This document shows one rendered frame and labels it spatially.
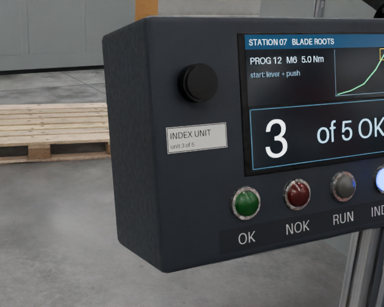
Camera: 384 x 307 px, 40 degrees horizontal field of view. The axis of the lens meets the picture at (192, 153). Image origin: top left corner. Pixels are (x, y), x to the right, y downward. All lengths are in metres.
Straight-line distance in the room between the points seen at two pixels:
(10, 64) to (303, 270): 4.72
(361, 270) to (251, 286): 1.73
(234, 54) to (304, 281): 2.09
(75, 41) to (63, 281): 4.65
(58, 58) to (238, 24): 6.24
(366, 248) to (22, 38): 6.00
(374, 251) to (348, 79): 0.24
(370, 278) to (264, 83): 0.32
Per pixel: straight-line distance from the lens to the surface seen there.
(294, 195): 0.43
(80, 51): 6.72
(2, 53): 6.42
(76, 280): 2.36
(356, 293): 0.67
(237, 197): 0.41
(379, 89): 0.50
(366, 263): 0.64
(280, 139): 0.43
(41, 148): 3.63
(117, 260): 2.49
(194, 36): 0.39
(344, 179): 0.47
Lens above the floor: 1.29
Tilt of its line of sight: 20 degrees down
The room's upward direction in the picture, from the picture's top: 3 degrees clockwise
